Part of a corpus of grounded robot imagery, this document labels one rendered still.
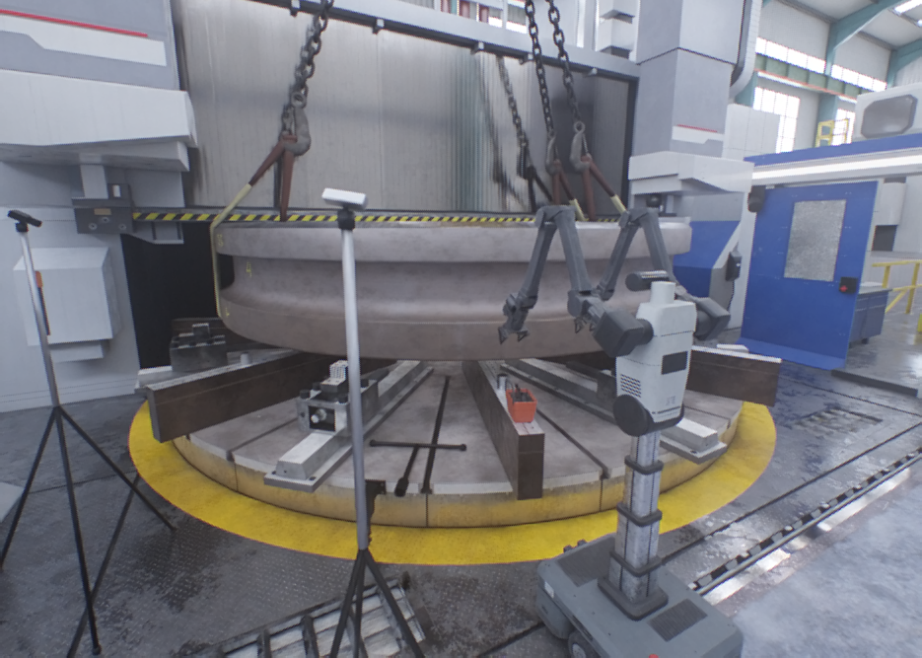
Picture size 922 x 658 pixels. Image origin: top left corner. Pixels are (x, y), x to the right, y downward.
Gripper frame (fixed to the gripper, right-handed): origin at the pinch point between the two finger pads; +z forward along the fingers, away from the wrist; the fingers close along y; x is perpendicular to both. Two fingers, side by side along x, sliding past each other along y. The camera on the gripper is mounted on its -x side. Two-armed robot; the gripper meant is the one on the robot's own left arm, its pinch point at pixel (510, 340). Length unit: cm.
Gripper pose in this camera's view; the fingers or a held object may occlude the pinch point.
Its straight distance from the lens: 201.4
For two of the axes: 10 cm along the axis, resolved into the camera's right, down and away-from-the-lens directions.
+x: 3.9, 6.4, -6.6
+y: -8.9, 0.9, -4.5
